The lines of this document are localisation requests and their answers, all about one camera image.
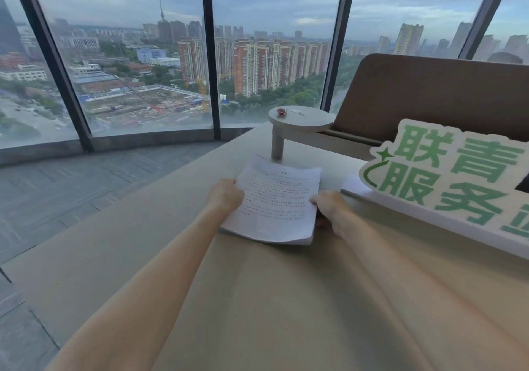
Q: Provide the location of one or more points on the person's left hand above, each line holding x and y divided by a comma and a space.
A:
224, 197

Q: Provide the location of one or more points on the person's right hand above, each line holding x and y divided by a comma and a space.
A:
330, 209

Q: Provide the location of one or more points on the person's left fingers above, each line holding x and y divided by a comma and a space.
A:
238, 195

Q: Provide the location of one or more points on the person's right fingers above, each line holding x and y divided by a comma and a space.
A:
317, 202

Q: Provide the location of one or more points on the stack of printed white papers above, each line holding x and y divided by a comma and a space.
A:
275, 201

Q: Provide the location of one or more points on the person's right forearm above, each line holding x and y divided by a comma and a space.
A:
430, 296

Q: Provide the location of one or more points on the person's left forearm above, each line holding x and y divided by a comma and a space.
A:
136, 288

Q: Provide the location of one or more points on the round beige side table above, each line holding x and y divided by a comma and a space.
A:
295, 125

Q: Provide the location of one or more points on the white and green letter sign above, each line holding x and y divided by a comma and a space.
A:
446, 185

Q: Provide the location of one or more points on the brown upholstered sofa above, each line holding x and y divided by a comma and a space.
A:
434, 94

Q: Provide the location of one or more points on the dark window frame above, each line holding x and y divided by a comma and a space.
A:
206, 52

